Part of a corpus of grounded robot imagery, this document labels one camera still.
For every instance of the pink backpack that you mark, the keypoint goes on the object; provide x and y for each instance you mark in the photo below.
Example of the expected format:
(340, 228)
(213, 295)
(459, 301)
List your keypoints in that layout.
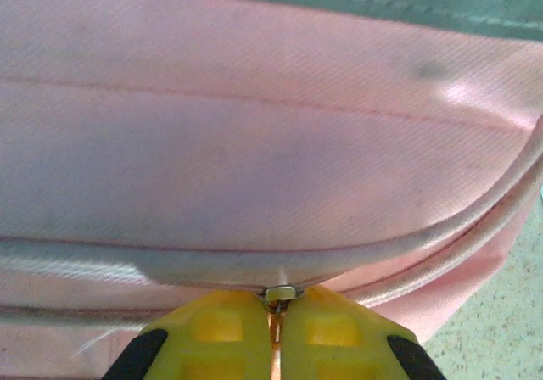
(254, 142)

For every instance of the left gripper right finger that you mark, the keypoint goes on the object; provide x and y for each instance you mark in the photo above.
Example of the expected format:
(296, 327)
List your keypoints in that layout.
(335, 337)

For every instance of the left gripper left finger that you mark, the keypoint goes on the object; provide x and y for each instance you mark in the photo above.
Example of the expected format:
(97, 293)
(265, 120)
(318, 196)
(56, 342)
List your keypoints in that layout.
(212, 337)

